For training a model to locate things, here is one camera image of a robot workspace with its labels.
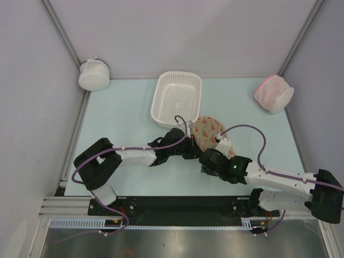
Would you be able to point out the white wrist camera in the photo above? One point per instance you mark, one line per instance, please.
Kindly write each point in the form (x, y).
(224, 145)
(189, 128)

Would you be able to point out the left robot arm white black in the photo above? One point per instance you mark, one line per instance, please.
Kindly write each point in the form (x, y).
(96, 165)

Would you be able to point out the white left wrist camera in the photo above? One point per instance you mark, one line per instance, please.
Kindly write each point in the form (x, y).
(189, 128)

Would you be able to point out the white slotted cable duct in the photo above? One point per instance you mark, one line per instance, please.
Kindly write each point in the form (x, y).
(113, 223)

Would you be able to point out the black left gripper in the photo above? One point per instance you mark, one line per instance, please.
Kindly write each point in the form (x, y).
(194, 150)

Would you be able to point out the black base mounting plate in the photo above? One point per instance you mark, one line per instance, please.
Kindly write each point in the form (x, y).
(234, 206)

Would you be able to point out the pink round mesh laundry bag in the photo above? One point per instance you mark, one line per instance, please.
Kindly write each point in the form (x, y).
(274, 94)

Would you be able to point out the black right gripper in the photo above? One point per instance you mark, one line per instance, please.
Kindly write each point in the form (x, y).
(204, 169)

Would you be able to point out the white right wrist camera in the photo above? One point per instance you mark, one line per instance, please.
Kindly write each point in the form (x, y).
(224, 145)

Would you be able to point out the white round mesh laundry bag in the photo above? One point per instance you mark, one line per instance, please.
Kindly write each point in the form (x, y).
(94, 74)

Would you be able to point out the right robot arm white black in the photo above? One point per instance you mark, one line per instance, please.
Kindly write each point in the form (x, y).
(320, 194)

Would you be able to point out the aluminium front frame rail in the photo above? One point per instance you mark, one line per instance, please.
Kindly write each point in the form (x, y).
(65, 207)

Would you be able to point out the white perforated plastic basket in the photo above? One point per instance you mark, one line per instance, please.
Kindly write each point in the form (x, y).
(176, 93)

